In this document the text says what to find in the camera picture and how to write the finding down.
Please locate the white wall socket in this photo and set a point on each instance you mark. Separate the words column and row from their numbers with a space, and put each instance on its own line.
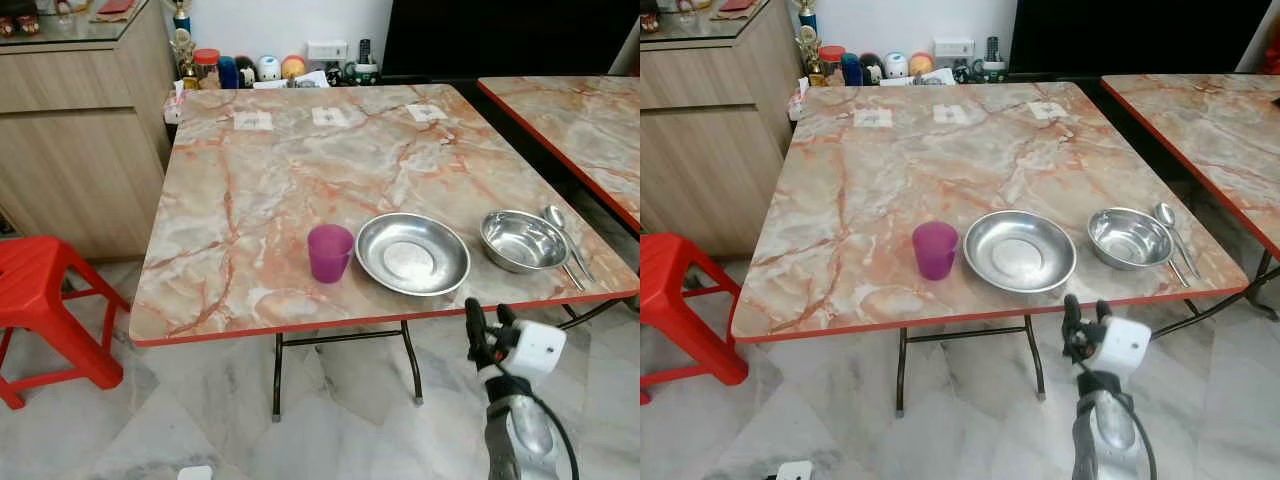
column 953, row 47
column 327, row 50

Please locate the white tissue pack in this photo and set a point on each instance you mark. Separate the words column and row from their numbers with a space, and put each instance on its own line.
column 797, row 100
column 174, row 103

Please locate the red packet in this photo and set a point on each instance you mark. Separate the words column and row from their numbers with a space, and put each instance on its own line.
column 736, row 5
column 116, row 7

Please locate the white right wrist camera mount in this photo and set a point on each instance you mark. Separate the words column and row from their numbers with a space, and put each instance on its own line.
column 1125, row 345
column 542, row 350

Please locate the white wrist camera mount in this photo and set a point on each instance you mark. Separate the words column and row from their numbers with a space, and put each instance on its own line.
column 1125, row 345
column 195, row 473
column 795, row 470
column 542, row 350

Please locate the wooden cabinet with glass top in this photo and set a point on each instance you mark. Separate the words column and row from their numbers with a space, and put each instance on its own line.
column 80, row 150
column 710, row 150

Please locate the gold trophy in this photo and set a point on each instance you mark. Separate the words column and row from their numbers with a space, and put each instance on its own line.
column 183, row 45
column 807, row 42

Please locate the green mug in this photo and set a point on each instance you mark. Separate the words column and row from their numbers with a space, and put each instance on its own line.
column 364, row 73
column 991, row 70

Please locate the purple plastic cup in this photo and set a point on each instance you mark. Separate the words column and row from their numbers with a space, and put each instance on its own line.
column 330, row 254
column 934, row 251

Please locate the steel bowl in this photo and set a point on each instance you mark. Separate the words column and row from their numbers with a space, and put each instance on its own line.
column 1129, row 238
column 523, row 242

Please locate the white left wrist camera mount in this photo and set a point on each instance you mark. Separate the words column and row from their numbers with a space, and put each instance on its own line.
column 195, row 473
column 795, row 470

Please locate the white paper label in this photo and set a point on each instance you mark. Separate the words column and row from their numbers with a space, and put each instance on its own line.
column 872, row 118
column 950, row 114
column 427, row 112
column 252, row 121
column 331, row 116
column 1047, row 110

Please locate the steel fork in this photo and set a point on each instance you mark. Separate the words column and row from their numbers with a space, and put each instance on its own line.
column 1179, row 271
column 573, row 277

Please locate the steel spoon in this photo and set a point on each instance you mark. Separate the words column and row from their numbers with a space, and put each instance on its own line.
column 554, row 215
column 1164, row 213

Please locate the shallow steel plate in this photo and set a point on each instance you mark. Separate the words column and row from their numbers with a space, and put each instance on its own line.
column 440, row 262
column 1045, row 258

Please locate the red lidded jar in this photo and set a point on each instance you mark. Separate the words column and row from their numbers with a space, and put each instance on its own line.
column 207, row 70
column 831, row 66

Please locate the blue canister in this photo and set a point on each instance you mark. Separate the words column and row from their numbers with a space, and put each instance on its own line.
column 228, row 73
column 851, row 69

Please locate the black round figurine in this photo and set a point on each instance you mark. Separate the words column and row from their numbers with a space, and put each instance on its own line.
column 246, row 72
column 872, row 69

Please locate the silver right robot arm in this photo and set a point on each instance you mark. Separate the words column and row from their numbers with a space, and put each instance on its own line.
column 1105, row 430
column 520, row 430

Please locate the white round figurine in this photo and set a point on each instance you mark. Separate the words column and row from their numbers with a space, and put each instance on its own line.
column 895, row 65
column 268, row 68

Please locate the orange round figurine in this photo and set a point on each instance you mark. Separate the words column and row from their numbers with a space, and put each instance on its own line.
column 920, row 63
column 293, row 66

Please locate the red plastic stool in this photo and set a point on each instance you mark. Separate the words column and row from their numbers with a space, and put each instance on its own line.
column 675, row 290
column 45, row 290

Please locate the plain marble folding table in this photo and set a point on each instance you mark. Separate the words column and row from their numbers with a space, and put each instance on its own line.
column 590, row 125
column 1220, row 130

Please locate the black television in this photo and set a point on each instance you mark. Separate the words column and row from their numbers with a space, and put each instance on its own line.
column 1130, row 35
column 500, row 35

